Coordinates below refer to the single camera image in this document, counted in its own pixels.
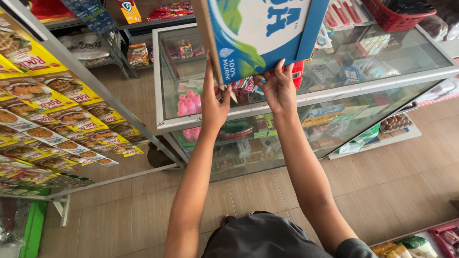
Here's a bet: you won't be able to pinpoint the person's left hand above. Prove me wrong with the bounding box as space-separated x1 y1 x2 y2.
200 53 232 134

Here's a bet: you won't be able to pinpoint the person's right hand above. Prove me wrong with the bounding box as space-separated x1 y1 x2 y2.
253 58 299 116

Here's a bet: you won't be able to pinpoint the blue white cardboard carton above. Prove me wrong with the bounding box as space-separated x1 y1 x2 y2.
191 0 330 86

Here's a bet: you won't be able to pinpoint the group of pink bottles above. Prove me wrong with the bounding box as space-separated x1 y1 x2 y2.
177 89 202 117

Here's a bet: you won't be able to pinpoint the red snack packet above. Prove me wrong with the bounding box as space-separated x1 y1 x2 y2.
291 60 305 90

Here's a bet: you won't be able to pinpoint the glass display case with goods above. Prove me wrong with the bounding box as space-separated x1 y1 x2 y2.
152 22 459 183

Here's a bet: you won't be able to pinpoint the tray of brown eggs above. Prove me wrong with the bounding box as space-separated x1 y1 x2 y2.
379 113 414 134

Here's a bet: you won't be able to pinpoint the low white shelf board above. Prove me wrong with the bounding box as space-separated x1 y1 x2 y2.
327 123 423 160

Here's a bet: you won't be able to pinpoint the grey metal shelf with goods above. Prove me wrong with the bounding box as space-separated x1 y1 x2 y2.
29 0 197 80

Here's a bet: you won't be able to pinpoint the orange hanging packet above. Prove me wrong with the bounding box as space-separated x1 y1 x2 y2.
116 0 142 25

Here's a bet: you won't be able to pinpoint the person's dark grey shirt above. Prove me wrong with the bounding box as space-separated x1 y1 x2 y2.
202 211 378 258

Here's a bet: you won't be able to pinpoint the red plastic basket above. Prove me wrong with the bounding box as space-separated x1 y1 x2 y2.
361 0 438 32

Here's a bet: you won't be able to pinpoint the strip of blue sachets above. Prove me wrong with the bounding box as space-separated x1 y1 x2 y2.
60 0 120 35

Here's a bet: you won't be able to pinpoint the rack of yellow seasoning sachets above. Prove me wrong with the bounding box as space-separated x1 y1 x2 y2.
0 0 186 227

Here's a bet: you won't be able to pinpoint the dark plastic bags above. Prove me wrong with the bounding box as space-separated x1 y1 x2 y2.
419 7 459 42

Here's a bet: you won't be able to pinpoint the heap of packaged goods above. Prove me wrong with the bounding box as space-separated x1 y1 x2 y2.
370 221 459 258

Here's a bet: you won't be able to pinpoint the green shelf with packets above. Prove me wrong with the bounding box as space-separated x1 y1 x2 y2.
0 196 49 258

